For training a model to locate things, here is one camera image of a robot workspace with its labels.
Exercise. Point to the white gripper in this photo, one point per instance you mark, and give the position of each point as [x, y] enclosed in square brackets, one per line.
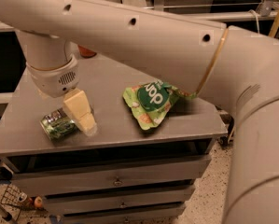
[54, 79]

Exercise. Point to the green soda can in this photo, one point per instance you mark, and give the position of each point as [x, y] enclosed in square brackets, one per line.
[57, 125]

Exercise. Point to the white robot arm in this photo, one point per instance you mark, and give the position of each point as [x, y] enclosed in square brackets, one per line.
[227, 66]

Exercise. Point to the red cola can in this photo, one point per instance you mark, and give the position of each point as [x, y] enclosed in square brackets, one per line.
[86, 53]

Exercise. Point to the green snack bag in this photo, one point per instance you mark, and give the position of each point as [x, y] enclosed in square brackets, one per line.
[151, 102]

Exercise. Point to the grey drawer cabinet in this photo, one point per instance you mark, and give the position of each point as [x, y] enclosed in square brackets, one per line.
[121, 173]

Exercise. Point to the wire basket with items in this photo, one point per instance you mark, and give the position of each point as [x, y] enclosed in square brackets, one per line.
[19, 204]

